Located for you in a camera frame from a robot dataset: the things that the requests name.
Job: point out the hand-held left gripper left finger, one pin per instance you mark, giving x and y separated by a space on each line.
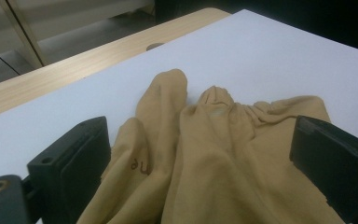
74 168

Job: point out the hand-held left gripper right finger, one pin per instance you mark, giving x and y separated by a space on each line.
338 165

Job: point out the tan cloth garment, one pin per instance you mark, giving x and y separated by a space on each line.
217 161

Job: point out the white table cover sheet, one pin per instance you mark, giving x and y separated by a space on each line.
248 56

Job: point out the beige wall trim strip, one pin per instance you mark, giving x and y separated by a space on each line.
21 34

